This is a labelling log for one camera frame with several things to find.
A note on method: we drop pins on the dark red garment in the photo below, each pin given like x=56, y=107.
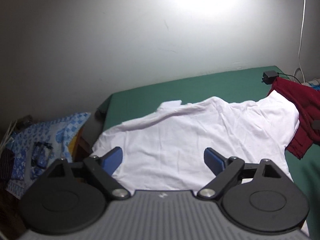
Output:
x=302, y=110

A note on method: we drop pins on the white shirt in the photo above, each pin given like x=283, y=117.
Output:
x=187, y=135

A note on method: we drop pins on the wooden furniture frame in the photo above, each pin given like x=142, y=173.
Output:
x=80, y=150

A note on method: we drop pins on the green table cover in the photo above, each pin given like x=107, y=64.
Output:
x=200, y=85

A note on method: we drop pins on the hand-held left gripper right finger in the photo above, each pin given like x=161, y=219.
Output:
x=212, y=160

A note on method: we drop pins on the black power adapter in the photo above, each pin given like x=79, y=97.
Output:
x=269, y=77

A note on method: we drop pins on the black clip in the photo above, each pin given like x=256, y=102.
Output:
x=40, y=155

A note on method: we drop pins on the blue patterned cloth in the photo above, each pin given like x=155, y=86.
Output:
x=50, y=130

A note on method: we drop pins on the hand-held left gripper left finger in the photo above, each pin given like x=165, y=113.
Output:
x=112, y=160

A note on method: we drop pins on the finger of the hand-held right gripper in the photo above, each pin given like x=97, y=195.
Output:
x=317, y=125

